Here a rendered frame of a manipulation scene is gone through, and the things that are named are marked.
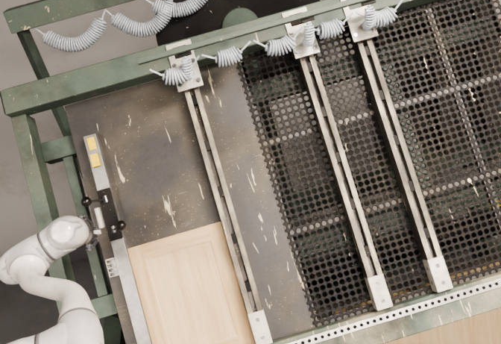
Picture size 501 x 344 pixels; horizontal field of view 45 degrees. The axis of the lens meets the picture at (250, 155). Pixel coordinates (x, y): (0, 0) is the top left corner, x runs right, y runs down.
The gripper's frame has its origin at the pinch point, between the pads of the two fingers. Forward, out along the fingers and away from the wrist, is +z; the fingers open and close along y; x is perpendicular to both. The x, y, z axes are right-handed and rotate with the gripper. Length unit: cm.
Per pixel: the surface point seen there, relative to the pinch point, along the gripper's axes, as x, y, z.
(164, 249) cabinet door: 20.7, 12.6, 13.8
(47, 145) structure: -14.1, -40.2, 19.2
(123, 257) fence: 5.4, 10.9, 11.7
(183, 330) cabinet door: 20, 44, 14
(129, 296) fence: 3.8, 25.7, 11.7
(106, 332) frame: -20, 40, 62
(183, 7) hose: 54, -91, 47
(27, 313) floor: -120, 26, 245
